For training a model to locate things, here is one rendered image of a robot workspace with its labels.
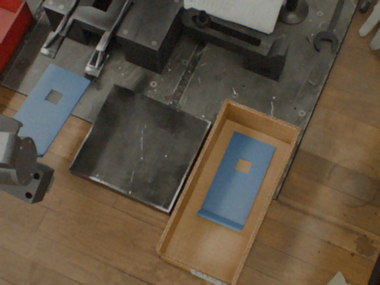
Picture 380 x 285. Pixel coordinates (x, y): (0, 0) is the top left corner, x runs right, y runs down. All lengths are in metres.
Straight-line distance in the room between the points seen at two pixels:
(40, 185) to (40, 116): 0.22
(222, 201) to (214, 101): 0.17
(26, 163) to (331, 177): 0.50
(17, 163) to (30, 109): 0.27
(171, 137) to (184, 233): 0.15
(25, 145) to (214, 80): 0.44
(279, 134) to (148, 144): 0.20
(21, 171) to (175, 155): 0.34
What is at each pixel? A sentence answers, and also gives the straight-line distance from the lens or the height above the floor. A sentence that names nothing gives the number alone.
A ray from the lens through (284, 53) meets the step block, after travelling 1.09.
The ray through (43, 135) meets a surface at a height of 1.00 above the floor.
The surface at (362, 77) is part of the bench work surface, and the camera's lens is 1.19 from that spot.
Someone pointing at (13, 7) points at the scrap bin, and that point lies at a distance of 1.24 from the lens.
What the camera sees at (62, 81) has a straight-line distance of 1.08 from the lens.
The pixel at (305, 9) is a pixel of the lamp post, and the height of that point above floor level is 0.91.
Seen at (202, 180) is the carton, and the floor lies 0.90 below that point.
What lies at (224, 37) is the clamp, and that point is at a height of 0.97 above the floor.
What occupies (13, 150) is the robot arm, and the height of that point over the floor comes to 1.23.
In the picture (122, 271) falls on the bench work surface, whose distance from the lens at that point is 1.07.
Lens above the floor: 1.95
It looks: 69 degrees down
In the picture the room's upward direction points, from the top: 3 degrees counter-clockwise
